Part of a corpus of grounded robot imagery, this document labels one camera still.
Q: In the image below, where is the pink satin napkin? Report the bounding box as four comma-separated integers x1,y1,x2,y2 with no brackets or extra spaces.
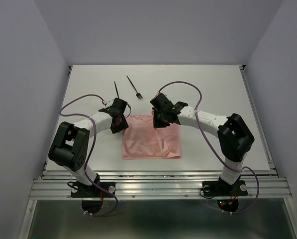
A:
122,116,182,160

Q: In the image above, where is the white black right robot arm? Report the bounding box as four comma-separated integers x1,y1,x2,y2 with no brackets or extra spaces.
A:
150,93,255,194

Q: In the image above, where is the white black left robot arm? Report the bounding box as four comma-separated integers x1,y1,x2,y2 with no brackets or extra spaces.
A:
48,98,128,196

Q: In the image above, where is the black fork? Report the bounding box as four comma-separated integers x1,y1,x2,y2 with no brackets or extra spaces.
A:
126,76,143,100

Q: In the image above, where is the black spoon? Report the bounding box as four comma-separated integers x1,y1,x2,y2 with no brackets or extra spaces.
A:
114,81,120,99

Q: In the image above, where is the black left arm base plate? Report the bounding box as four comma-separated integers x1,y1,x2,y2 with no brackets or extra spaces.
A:
67,181,116,198

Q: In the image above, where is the aluminium frame rail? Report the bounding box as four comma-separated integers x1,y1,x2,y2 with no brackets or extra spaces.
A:
29,169,292,200

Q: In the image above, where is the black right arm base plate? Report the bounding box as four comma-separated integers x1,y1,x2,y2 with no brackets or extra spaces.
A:
200,180,248,198

